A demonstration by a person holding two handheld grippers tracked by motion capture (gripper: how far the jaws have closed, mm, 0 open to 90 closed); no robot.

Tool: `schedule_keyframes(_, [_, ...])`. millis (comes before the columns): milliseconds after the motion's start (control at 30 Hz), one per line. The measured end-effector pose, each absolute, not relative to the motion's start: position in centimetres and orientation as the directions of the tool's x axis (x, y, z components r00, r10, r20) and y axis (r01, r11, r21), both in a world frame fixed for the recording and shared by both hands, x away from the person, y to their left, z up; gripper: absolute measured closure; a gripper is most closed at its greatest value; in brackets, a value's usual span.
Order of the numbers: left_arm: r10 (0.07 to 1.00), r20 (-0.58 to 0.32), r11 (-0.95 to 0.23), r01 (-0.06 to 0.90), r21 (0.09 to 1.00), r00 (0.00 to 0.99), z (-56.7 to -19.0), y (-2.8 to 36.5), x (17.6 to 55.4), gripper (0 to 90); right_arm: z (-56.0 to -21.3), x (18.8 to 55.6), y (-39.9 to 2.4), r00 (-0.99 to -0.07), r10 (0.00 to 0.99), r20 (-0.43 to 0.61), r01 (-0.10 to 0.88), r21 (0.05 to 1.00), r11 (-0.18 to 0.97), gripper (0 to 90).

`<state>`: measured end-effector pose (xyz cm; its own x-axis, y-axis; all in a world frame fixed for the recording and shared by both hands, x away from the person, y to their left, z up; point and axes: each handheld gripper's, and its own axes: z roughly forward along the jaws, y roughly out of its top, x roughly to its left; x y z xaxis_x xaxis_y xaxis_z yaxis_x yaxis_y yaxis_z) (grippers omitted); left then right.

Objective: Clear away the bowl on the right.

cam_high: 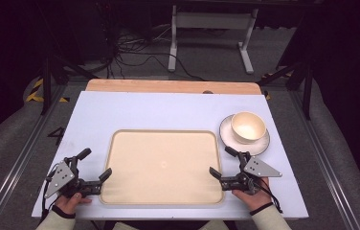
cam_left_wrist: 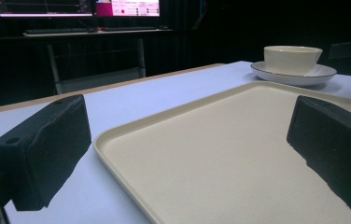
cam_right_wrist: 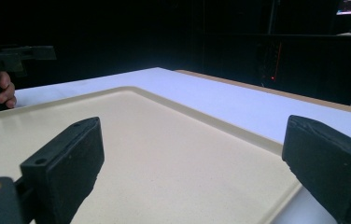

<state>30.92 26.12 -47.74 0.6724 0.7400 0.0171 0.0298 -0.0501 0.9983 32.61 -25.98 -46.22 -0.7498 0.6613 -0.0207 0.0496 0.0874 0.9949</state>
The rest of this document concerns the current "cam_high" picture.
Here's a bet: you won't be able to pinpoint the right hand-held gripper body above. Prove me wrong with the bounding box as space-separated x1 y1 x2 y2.
219 150 283 196

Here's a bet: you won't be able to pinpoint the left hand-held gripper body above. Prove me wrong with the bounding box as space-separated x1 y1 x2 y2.
43 155 102 199

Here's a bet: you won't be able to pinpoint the person's right hand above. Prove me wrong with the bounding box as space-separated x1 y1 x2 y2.
231 176 274 212

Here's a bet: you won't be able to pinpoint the person's left hand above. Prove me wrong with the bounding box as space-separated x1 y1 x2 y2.
54 192 93 216

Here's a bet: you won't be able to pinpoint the white plate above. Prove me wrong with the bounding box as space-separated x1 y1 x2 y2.
218 113 271 157

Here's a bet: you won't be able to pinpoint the cream bowl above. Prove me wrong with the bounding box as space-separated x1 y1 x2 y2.
230 110 268 145

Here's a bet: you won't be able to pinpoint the beige rectangular tray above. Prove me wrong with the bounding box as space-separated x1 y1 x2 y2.
99 128 226 206

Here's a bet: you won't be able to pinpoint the yellow black floor tape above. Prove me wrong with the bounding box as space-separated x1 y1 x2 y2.
261 72 293 102
24 78 71 104

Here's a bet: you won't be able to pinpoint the black metal stand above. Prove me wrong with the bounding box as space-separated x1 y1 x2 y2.
38 52 100 116
257 58 315 121

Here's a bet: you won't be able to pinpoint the white table cover sheet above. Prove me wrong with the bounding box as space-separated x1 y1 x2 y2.
31 90 310 221

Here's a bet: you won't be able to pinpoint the wooden table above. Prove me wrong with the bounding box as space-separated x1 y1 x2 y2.
84 78 263 96

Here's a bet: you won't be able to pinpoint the white metal stand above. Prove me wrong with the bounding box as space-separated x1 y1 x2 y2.
167 4 259 76

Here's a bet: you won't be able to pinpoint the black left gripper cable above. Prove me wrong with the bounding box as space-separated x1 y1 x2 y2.
41 162 61 221

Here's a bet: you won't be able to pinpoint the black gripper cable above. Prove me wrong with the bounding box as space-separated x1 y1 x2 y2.
258 181 284 215
41 162 61 221

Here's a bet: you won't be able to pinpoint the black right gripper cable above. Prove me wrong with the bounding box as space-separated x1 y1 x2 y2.
258 181 284 215

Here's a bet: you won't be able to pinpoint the aluminium floor rail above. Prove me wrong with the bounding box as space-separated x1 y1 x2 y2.
0 85 71 230
286 90 360 230

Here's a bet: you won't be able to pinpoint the black floor cables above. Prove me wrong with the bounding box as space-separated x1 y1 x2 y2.
102 23 207 81

